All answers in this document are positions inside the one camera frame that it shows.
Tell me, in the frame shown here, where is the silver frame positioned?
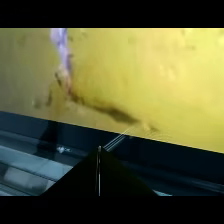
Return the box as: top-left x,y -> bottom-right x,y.
0,129 -> 98,197

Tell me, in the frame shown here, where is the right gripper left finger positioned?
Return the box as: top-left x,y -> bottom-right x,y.
41,145 -> 100,197

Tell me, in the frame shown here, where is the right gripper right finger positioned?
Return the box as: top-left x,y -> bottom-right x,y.
99,145 -> 158,197

